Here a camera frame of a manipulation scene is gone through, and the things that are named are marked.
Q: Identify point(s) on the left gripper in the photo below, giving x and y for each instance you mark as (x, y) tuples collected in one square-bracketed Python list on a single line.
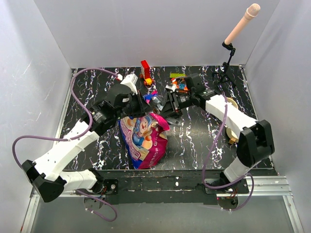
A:
[(144, 108)]

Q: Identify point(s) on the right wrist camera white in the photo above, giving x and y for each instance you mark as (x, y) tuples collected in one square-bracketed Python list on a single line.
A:
[(171, 87)]

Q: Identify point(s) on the green toy brick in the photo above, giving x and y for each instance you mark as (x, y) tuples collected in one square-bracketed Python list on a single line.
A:
[(176, 75)]

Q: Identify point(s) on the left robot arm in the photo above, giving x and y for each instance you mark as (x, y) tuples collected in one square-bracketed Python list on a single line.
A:
[(46, 173)]

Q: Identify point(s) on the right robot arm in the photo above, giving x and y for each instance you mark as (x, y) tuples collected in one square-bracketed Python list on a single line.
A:
[(255, 138)]

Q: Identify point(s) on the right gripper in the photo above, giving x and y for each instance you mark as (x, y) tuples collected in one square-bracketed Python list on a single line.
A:
[(171, 108)]

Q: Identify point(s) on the pink blue pet food bag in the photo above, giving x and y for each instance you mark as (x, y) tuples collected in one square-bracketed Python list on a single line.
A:
[(145, 137)]

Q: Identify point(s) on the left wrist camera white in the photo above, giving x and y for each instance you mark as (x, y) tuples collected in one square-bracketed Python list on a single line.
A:
[(130, 81)]

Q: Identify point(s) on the cream bowl near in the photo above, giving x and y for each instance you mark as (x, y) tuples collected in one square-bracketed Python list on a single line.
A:
[(232, 137)]

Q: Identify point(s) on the red toy block figure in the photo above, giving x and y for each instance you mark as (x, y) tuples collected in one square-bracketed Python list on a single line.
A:
[(145, 73)]

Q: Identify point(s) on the black microphone tripod stand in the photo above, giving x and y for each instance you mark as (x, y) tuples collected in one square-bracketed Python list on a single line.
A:
[(223, 73)]

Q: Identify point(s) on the orange ring toy blocks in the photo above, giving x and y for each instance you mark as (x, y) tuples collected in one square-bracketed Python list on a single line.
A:
[(180, 83)]

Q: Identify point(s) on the cream bowl far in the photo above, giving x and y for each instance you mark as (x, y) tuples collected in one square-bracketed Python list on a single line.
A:
[(231, 103)]

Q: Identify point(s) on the cream bowl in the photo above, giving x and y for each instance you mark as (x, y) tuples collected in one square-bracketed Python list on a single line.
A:
[(232, 137), (231, 103)]

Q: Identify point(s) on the pink microphone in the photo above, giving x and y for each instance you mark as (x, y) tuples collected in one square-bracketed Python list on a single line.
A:
[(251, 12)]

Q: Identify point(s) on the aluminium rail frame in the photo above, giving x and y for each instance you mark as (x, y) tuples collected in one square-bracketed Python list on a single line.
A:
[(267, 208)]

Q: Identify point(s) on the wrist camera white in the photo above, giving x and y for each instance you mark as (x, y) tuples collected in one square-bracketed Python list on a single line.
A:
[(130, 81), (171, 87)]

